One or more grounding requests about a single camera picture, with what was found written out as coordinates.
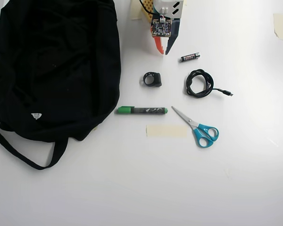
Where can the black fabric bag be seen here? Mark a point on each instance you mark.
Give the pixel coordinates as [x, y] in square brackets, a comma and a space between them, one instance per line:
[49, 70]

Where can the black AA battery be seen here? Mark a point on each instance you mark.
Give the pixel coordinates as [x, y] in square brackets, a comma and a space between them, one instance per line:
[189, 57]

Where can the grey teal white robot arm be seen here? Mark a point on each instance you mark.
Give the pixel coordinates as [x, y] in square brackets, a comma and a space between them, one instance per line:
[167, 4]

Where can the bare camera circuit board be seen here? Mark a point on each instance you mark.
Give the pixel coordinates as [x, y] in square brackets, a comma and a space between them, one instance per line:
[161, 28]

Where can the yellow perforated robot base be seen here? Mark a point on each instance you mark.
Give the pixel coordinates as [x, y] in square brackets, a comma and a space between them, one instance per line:
[148, 4]

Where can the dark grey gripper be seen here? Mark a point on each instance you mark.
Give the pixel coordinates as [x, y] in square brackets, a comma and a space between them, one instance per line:
[172, 43]

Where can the long beige masking tape strip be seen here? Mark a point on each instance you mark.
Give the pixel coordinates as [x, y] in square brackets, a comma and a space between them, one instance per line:
[166, 131]

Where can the torn beige masking tape piece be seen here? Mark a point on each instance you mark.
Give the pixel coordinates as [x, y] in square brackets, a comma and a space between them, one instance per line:
[280, 26]

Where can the green black marker pen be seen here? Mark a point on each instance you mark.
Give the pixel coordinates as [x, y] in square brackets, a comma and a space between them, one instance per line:
[143, 110]

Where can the short beige masking tape piece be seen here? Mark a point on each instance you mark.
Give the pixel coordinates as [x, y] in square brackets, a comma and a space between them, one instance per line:
[135, 10]

